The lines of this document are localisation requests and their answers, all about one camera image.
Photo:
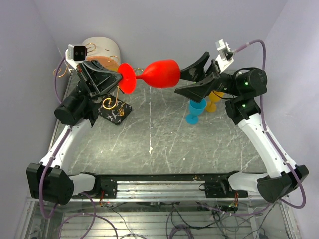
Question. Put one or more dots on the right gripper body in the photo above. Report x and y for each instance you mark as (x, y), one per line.
(215, 68)

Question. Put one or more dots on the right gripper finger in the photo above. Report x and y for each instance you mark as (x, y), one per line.
(195, 72)
(199, 90)

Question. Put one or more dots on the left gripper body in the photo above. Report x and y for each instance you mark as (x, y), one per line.
(86, 81)

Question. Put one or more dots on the blue wine glass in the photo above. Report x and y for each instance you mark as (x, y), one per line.
(195, 109)

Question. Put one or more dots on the yellow wine glass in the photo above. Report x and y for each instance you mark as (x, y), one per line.
(214, 97)

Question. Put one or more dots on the red wine glass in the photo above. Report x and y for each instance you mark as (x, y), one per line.
(159, 74)

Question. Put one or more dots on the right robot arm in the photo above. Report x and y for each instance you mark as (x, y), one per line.
(244, 85)

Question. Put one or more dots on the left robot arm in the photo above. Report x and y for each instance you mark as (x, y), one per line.
(48, 180)

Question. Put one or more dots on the gold black wine glass rack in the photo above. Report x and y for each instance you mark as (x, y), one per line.
(112, 107)

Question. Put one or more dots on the cylindrical drum container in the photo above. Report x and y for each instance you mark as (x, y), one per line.
(104, 50)

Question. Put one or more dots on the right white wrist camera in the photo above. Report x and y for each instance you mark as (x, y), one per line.
(225, 55)

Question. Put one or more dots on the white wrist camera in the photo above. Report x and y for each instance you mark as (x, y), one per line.
(75, 54)
(225, 55)

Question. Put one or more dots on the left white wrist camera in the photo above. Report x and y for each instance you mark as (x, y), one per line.
(75, 54)

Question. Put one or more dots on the aluminium frame rail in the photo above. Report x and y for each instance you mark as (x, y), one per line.
(159, 190)

